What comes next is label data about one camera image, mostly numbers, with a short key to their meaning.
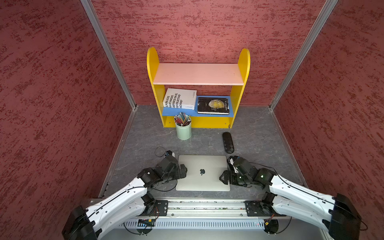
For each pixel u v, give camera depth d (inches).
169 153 29.2
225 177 28.4
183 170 29.6
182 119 37.1
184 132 37.7
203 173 33.5
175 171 31.2
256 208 29.1
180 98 39.5
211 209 29.8
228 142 38.1
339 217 15.8
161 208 29.2
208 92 44.8
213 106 39.4
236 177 27.8
